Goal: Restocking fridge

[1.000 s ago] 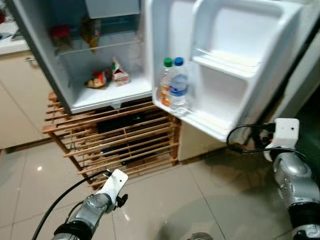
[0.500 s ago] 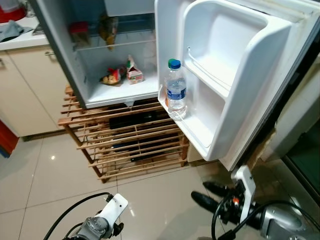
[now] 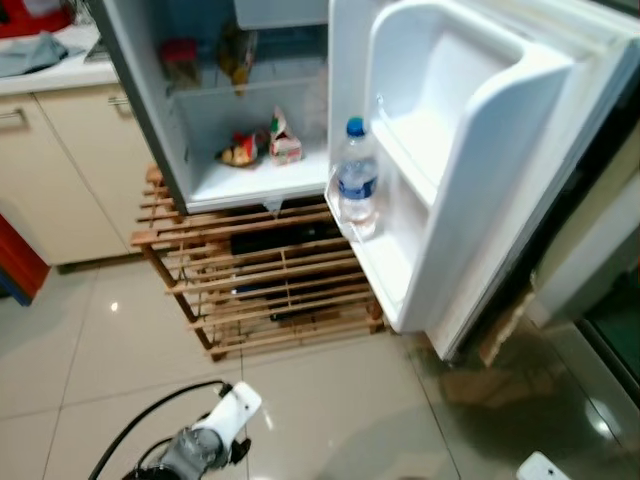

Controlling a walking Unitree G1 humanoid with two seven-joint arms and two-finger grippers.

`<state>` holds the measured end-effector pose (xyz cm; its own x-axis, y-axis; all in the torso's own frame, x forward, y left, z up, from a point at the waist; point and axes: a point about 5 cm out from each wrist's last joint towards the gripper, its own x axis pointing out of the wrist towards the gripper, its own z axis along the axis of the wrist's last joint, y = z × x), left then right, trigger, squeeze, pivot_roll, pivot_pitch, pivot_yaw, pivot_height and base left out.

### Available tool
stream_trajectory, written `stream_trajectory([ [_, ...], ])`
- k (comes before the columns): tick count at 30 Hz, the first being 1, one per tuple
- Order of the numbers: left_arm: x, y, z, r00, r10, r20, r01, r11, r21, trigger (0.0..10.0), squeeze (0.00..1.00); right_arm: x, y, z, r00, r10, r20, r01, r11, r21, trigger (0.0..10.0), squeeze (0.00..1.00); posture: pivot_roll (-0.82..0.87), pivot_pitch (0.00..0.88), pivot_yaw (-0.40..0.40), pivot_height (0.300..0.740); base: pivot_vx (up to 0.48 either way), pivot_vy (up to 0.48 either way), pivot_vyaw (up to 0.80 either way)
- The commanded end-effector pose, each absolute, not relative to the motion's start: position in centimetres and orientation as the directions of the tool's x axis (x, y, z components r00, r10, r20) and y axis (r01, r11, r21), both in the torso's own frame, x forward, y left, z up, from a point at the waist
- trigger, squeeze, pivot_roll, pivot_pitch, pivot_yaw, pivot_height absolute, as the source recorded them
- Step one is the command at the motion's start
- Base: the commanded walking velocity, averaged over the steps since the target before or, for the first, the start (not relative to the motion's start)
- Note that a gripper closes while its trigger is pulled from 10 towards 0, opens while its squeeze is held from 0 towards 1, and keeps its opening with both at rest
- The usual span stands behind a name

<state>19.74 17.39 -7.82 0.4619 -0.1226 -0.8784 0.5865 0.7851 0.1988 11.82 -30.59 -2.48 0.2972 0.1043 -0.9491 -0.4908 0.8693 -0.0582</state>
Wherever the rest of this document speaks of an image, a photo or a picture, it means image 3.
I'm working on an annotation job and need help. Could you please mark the dark glass oven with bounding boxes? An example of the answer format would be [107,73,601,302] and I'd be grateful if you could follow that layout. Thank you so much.
[580,270,640,401]

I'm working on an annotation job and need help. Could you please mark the grey mini fridge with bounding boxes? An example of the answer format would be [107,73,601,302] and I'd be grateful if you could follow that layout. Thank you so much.
[85,0,336,216]

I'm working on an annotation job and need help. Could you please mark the white freezer flap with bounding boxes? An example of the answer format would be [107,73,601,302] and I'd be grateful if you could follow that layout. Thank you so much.
[232,0,331,31]

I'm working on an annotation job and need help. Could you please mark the beige kitchen cabinet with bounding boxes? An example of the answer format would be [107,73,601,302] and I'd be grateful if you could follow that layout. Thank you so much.
[0,40,161,271]

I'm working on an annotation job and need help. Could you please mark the red coffee machine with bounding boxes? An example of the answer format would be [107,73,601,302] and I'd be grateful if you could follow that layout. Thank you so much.
[0,0,73,39]

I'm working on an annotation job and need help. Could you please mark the clear fridge shelf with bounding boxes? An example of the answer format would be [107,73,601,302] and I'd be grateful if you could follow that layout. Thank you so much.
[165,75,331,101]

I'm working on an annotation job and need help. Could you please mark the grey mini fridge door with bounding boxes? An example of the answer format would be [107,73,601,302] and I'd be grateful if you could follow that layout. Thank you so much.
[325,0,640,363]

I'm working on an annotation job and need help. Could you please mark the red and blue bag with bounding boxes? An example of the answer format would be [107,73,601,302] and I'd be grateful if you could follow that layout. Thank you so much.
[0,213,49,306]

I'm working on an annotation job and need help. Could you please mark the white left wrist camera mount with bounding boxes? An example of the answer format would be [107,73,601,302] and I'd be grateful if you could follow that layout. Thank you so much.
[193,382,263,446]

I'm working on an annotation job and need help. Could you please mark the red and yellow food pack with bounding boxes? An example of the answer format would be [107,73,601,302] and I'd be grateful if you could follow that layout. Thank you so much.
[217,130,263,168]

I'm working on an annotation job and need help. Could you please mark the yellow snack packet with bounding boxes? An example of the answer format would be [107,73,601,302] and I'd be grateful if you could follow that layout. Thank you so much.
[218,20,259,96]

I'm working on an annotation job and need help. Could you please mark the grey cloth mat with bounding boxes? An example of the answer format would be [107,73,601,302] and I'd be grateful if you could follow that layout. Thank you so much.
[0,32,71,79]

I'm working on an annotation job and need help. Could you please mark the black flat box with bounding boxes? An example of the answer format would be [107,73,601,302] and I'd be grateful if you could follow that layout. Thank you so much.
[268,300,343,326]

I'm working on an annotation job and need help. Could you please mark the clear water bottle blue cap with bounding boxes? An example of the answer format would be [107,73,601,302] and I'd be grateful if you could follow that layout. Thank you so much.
[335,117,381,241]

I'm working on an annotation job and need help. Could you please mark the wooden slatted rack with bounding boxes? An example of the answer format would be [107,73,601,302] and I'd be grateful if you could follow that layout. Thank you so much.
[130,165,389,363]

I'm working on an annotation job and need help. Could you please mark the colourful plastic food packet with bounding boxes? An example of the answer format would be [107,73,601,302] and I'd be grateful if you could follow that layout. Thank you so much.
[268,108,304,166]

